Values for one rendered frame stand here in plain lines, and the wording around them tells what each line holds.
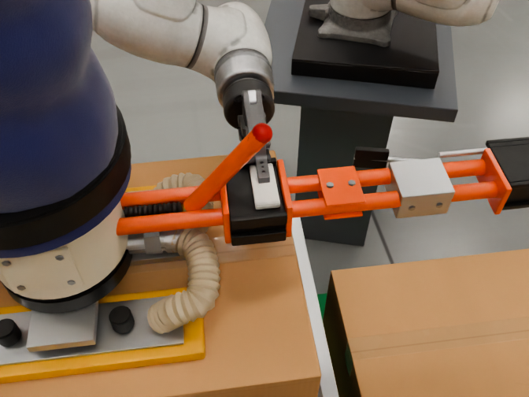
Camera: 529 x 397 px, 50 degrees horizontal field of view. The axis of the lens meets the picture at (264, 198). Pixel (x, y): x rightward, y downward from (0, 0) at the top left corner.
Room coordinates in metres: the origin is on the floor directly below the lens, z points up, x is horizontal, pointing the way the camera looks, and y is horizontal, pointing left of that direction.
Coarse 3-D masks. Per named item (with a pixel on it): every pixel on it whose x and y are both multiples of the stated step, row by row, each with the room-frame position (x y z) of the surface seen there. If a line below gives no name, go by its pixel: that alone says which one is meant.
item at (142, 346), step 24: (0, 312) 0.36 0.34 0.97; (24, 312) 0.36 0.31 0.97; (120, 312) 0.35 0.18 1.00; (144, 312) 0.36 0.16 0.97; (0, 336) 0.31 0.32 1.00; (24, 336) 0.33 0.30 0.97; (120, 336) 0.33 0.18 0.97; (144, 336) 0.33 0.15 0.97; (168, 336) 0.33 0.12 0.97; (192, 336) 0.33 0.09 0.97; (0, 360) 0.30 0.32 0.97; (24, 360) 0.30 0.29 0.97; (48, 360) 0.30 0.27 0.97; (72, 360) 0.30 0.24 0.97; (96, 360) 0.30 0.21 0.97; (120, 360) 0.30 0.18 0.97; (144, 360) 0.30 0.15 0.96; (168, 360) 0.30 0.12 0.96
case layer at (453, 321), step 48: (336, 288) 0.65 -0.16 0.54; (384, 288) 0.65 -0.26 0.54; (432, 288) 0.65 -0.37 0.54; (480, 288) 0.65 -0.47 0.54; (528, 288) 0.65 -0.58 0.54; (336, 336) 0.59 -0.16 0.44; (384, 336) 0.54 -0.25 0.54; (432, 336) 0.54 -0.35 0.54; (480, 336) 0.54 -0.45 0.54; (528, 336) 0.54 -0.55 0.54; (336, 384) 0.53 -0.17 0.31; (384, 384) 0.44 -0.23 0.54; (432, 384) 0.44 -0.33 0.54; (480, 384) 0.44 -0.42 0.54; (528, 384) 0.44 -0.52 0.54
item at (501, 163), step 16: (528, 144) 0.54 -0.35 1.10; (496, 160) 0.51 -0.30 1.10; (512, 160) 0.51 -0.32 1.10; (528, 160) 0.51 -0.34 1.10; (480, 176) 0.52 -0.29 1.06; (496, 176) 0.49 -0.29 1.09; (512, 176) 0.48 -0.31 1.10; (528, 176) 0.48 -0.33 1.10; (512, 192) 0.47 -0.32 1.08; (528, 192) 0.48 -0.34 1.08; (496, 208) 0.46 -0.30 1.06; (512, 208) 0.47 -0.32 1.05
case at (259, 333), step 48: (288, 240) 0.49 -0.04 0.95; (0, 288) 0.41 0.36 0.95; (144, 288) 0.41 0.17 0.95; (240, 288) 0.41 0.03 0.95; (288, 288) 0.41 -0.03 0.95; (240, 336) 0.34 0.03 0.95; (288, 336) 0.34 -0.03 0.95; (0, 384) 0.27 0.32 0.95; (48, 384) 0.27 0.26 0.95; (96, 384) 0.27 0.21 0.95; (144, 384) 0.27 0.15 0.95; (192, 384) 0.27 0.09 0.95; (240, 384) 0.28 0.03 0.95; (288, 384) 0.28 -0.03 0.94
